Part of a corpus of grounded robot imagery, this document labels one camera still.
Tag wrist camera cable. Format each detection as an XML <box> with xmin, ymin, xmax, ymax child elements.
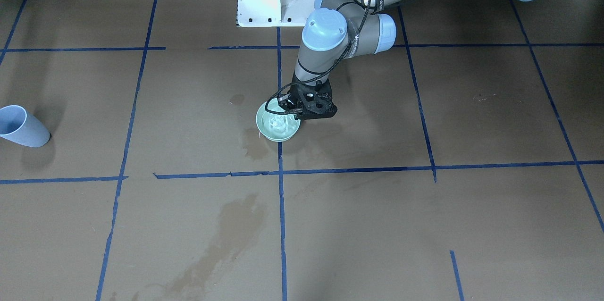
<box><xmin>264</xmin><ymin>0</ymin><xmax>373</xmax><ymax>115</ymax></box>

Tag blue plastic cup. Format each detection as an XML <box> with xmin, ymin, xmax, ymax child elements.
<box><xmin>0</xmin><ymin>105</ymin><xmax>51</xmax><ymax>148</ymax></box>

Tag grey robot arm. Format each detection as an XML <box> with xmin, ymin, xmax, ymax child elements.
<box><xmin>265</xmin><ymin>0</ymin><xmax>532</xmax><ymax>120</ymax></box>

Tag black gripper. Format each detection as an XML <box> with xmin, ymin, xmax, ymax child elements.
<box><xmin>278</xmin><ymin>80</ymin><xmax>338</xmax><ymax>120</ymax></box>

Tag green bowl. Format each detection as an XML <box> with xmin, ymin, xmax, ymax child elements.
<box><xmin>255</xmin><ymin>102</ymin><xmax>301</xmax><ymax>142</ymax></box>

